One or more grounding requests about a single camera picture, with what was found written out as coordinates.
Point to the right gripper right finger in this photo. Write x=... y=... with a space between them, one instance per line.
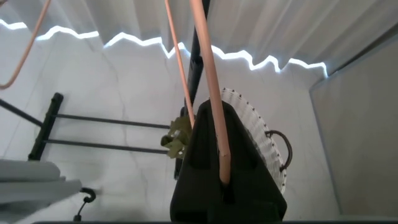
x=252 y=186

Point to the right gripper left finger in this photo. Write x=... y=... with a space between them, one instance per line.
x=196 y=180

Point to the pink clothes hanger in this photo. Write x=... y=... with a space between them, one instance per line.
x=208 y=62
x=35 y=31

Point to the pale grey shorts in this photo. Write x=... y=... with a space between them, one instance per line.
x=28 y=189

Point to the white laundry basket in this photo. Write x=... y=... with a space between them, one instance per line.
x=258 y=130

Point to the black clothes rack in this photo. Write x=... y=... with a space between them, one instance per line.
x=46 y=124

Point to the green garment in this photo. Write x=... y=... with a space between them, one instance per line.
x=178 y=137

